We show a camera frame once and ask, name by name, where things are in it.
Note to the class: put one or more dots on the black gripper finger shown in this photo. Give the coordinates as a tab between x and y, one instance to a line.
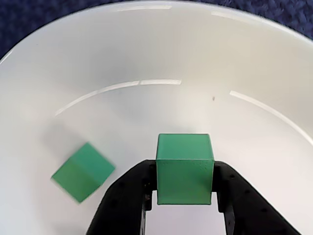
122	200
244	208

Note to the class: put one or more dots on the white round plate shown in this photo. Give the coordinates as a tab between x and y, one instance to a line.
146	117

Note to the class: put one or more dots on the green cube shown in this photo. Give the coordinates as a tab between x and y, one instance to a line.
183	181
83	173

